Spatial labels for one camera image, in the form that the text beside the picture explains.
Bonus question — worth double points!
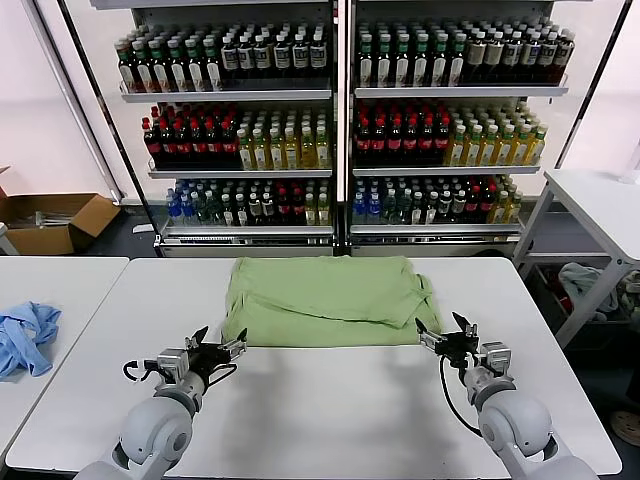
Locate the olive cloth in bin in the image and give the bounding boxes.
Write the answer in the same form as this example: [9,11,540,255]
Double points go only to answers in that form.
[617,269,640,312]

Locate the dark storage bin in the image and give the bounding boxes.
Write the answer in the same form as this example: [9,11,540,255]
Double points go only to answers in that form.
[524,262,640,326]

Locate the green-capped brown tea bottle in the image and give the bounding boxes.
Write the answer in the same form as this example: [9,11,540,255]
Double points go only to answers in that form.
[185,38,205,93]
[430,33,449,89]
[374,33,393,89]
[168,38,187,94]
[116,42,136,95]
[448,33,466,87]
[393,33,411,89]
[150,39,170,94]
[203,37,222,93]
[411,33,430,89]
[133,40,153,95]
[355,33,374,89]

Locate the crumpled light blue cloth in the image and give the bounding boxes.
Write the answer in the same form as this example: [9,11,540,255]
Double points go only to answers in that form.
[0,299,63,382]

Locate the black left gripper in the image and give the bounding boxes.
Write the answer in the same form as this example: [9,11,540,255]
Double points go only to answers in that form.
[182,325,250,390]

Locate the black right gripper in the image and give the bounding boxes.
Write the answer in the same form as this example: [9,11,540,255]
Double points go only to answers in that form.
[413,310,483,372]

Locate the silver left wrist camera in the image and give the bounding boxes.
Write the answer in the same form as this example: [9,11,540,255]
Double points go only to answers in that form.
[156,349,189,386]

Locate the grey beverage shelf unit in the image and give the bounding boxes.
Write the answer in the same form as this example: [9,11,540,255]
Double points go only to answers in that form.
[89,0,346,260]
[346,0,571,259]

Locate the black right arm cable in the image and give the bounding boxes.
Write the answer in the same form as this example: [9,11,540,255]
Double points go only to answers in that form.
[438,352,484,436]

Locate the metal rods in box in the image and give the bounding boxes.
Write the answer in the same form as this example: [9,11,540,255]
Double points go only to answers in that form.
[9,210,71,230]

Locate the black frame pole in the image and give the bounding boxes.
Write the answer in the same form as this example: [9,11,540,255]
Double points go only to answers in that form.
[553,0,635,169]
[56,0,166,259]

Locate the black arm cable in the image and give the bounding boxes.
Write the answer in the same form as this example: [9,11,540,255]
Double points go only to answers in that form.
[438,352,484,436]
[122,359,161,385]

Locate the red cloth in bin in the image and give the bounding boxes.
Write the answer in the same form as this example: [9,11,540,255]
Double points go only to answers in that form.
[547,282,571,311]

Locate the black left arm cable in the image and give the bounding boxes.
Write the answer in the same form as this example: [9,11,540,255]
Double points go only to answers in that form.
[122,359,161,385]

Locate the grey cloth pile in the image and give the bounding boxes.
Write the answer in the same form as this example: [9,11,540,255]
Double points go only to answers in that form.
[557,262,619,321]

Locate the light green t-shirt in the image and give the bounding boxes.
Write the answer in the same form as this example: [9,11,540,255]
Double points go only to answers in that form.
[221,254,444,349]

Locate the white side table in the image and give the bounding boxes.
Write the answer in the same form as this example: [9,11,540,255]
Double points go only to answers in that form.
[512,167,640,351]

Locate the open cardboard box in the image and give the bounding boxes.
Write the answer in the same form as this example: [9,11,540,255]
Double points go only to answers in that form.
[0,164,123,256]

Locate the yellow juice bottle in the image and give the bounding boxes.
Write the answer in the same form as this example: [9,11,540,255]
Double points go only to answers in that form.
[315,126,332,170]
[299,126,317,170]
[268,127,285,171]
[465,124,483,168]
[236,128,254,171]
[481,124,499,168]
[448,124,467,168]
[528,125,547,166]
[513,124,531,167]
[283,127,301,170]
[497,124,515,168]
[252,128,270,171]

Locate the tan round floor disc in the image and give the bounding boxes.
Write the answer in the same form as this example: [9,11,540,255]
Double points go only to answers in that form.
[610,409,640,444]

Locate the white-capped dark labelled bottle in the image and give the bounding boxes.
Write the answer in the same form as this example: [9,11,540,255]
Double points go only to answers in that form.
[483,31,504,84]
[556,28,576,84]
[309,31,327,80]
[502,30,523,84]
[236,33,254,80]
[539,29,559,84]
[252,33,271,80]
[272,33,291,80]
[465,32,486,84]
[221,34,239,80]
[291,32,310,80]
[521,30,541,84]

